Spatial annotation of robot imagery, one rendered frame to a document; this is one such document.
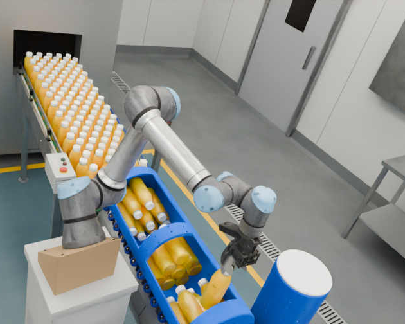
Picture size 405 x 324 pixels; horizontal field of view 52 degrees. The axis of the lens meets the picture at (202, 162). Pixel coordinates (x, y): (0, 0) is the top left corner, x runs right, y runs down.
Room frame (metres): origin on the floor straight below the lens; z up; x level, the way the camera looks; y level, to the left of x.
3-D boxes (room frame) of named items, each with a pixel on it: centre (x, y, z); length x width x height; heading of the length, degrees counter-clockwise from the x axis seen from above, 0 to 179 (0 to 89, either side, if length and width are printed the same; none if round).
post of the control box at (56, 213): (1.62, 0.67, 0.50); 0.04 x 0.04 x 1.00; 40
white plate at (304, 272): (1.49, -0.63, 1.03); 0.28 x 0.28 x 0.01
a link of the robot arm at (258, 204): (1.02, -0.20, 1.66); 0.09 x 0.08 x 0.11; 62
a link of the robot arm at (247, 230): (1.02, -0.21, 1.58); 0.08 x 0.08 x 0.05
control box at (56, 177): (1.62, 0.67, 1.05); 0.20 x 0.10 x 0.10; 40
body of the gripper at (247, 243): (1.01, -0.21, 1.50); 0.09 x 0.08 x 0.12; 40
